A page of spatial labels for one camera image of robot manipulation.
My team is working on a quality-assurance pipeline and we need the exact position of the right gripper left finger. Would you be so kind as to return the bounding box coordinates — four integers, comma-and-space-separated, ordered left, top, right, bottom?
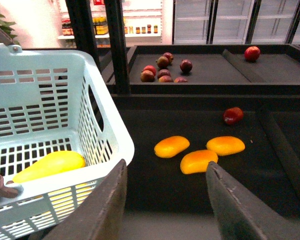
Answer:
44, 159, 128, 240

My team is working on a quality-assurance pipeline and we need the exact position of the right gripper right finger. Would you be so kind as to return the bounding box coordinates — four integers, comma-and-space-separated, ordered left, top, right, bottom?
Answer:
205, 161, 300, 240

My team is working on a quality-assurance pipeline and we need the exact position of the yellow mango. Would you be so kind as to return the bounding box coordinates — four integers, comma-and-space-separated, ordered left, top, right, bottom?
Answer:
12, 150, 86, 184

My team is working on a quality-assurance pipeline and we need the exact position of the light blue plastic basket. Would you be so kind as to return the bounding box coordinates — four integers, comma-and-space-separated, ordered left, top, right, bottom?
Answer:
0, 43, 135, 240

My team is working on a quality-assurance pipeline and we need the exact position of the orange mango middle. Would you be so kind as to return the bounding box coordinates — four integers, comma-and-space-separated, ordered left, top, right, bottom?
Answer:
180, 149, 218, 175

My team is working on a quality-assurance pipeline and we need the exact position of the orange mango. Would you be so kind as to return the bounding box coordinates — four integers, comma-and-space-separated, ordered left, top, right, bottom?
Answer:
154, 135, 190, 159
180, 149, 218, 175
206, 136, 246, 156

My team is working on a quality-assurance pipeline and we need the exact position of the orange mango right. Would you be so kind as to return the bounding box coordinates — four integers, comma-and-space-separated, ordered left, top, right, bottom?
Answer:
206, 136, 246, 156

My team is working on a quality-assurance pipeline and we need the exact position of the orange mango left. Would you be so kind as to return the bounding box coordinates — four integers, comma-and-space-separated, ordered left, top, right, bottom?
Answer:
154, 135, 190, 159

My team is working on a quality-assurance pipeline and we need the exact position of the red apple lower tray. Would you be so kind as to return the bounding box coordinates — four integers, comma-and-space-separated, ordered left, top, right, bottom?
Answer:
222, 107, 244, 126

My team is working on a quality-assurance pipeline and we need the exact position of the red apple far right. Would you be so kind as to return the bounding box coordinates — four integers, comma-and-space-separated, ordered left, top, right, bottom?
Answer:
244, 46, 261, 62

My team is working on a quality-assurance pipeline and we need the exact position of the glass door refrigerator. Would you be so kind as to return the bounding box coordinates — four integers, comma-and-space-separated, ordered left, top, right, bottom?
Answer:
172, 0, 300, 45

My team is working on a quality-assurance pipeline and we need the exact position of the white shelf with bottles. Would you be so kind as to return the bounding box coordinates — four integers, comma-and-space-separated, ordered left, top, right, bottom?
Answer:
57, 0, 163, 48

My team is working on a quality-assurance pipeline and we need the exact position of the black metal shelf frame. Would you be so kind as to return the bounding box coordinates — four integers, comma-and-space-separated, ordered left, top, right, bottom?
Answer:
64, 0, 131, 95

